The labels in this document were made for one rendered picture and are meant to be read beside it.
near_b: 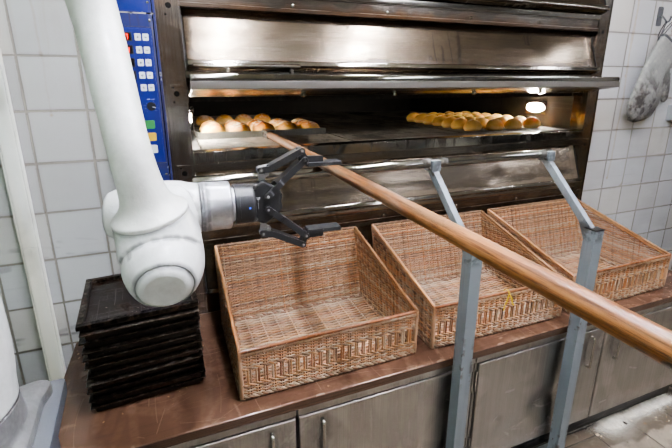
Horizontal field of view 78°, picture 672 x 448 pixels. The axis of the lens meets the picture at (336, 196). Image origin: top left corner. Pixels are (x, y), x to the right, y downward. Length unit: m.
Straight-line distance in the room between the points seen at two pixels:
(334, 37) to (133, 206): 1.12
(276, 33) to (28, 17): 0.70
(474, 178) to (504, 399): 0.88
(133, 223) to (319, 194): 1.06
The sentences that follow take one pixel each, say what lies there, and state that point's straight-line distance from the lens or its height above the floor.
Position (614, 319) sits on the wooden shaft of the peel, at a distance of 0.48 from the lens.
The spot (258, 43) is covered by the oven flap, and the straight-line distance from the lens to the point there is 1.48.
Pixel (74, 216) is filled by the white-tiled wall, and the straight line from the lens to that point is 1.53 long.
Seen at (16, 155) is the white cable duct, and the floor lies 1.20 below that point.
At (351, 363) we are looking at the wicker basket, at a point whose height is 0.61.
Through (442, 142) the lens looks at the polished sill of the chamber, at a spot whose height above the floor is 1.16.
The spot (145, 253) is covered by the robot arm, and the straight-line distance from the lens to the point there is 0.57.
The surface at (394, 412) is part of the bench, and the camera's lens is 1.43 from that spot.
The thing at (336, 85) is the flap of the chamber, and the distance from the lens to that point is 1.39.
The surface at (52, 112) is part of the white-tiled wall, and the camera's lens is 1.48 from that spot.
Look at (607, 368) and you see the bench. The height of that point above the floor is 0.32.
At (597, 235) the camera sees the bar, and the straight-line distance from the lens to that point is 1.55.
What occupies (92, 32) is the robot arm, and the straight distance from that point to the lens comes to 0.66.
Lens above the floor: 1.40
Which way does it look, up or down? 15 degrees down
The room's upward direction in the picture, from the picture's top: straight up
